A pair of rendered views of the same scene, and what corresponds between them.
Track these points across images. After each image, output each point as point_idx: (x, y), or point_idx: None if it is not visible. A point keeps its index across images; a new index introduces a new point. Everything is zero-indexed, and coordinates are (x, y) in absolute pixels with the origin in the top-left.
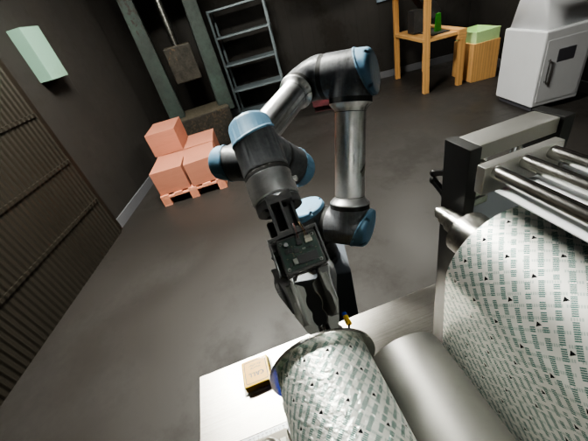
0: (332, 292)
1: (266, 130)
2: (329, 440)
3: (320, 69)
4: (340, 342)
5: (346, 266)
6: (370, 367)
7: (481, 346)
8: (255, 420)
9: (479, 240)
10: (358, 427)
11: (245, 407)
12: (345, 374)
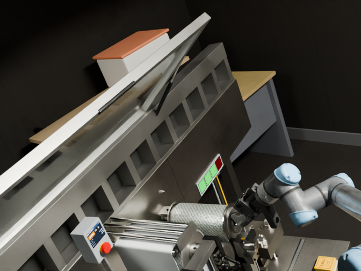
0: (241, 222)
1: (273, 176)
2: (207, 205)
3: None
4: (222, 215)
5: None
6: (214, 222)
7: None
8: (303, 259)
9: None
10: (203, 209)
11: (313, 257)
12: (214, 212)
